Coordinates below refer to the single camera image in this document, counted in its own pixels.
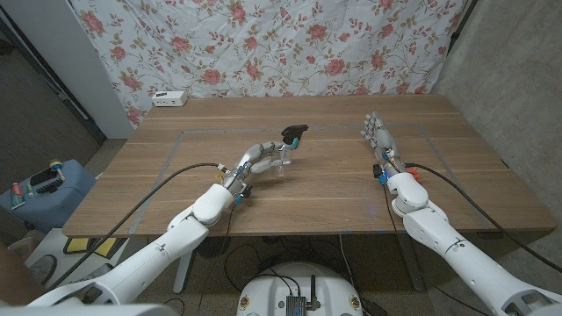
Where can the clear plastic dispenser bottle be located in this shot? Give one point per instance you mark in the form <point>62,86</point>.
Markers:
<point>286,154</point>

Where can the grey electronics box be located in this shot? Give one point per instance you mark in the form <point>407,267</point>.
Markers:
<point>295,305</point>

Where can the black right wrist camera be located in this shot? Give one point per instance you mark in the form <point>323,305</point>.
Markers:
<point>376,170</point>

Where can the black round floor object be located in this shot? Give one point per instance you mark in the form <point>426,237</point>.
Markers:
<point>213,246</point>

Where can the brown rounded object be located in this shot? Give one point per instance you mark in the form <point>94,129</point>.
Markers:
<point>15,276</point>

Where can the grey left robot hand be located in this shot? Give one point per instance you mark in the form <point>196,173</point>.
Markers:
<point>252,153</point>

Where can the white power strip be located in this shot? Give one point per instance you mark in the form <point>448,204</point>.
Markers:
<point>169,99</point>

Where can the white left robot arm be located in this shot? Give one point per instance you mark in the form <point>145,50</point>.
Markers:
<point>184,232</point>

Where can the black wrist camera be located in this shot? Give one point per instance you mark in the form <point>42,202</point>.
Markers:
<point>376,170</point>
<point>246,191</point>

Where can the floral backdrop cloth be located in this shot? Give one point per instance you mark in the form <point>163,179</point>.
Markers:
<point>263,44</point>

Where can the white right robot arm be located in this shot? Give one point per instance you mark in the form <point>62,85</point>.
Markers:
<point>439,228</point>

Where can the red green toothpaste tube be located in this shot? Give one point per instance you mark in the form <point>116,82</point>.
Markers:
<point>17,197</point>

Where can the black power adapter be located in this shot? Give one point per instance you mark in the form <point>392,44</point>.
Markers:
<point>375,309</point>

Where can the black backdrop stand pole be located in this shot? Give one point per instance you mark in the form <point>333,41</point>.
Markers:
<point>458,26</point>

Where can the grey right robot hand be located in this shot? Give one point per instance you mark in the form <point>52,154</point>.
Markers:
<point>382,138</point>

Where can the black hair brush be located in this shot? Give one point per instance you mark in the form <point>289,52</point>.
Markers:
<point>44,177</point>

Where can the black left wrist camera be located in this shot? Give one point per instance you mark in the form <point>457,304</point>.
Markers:
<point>246,191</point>

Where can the yellow black floor item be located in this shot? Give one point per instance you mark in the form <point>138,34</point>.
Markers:
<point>81,245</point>

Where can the white robot torso edge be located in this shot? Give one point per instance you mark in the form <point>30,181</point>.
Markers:
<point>88,310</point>

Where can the small green tube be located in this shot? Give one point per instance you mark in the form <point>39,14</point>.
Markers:
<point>29,190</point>

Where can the white table leg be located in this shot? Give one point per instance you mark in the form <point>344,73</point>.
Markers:
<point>182,276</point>

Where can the black antenna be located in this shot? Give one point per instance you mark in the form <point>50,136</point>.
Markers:
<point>313,294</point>

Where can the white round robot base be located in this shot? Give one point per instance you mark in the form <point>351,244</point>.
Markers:
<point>272,289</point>

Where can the grey table leg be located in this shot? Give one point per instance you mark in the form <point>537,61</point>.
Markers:
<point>410,263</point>

